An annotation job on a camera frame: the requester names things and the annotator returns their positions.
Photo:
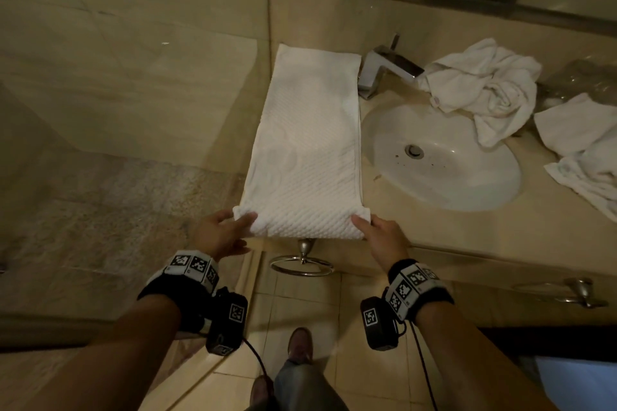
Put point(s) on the person's left hand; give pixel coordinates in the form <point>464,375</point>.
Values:
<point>224,235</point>

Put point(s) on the person's right hand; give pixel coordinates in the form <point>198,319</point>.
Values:
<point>385,239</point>

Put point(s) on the white waffle towel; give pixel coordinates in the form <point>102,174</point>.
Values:
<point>308,136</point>

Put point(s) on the large white towel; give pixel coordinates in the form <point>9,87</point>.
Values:
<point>482,78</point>

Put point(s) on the person's left forearm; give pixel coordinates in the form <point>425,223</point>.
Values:
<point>111,357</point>

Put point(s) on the person's right forearm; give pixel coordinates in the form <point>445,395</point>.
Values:
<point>472,362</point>

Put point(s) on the person's brown shoe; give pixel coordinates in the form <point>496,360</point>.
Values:
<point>262,394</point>
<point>300,345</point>

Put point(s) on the beige marble countertop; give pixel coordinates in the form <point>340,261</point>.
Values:
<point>530,232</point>

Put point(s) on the person's grey trousers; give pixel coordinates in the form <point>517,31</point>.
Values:
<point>308,386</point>

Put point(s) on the left marker wrist band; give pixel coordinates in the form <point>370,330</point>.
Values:
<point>185,271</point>

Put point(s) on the marker wrist band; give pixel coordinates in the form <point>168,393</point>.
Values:
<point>414,288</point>
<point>185,271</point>

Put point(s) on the right marker wrist band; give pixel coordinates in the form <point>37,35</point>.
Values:
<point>414,288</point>

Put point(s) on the chrome sink drain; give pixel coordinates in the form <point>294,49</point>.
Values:
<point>414,151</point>

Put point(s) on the white sink basin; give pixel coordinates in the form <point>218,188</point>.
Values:
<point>458,174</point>

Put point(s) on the chrome faucet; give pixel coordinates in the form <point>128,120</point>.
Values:
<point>381,66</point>

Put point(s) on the pale blue panel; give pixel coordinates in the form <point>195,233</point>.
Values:
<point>578,384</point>

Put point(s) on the clear glass tray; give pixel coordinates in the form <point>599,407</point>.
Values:
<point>583,76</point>

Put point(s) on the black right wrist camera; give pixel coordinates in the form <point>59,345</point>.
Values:
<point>378,326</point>

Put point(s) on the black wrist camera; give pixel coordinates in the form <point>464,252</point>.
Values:
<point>226,324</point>
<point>378,326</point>

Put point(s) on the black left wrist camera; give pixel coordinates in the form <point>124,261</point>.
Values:
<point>226,324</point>

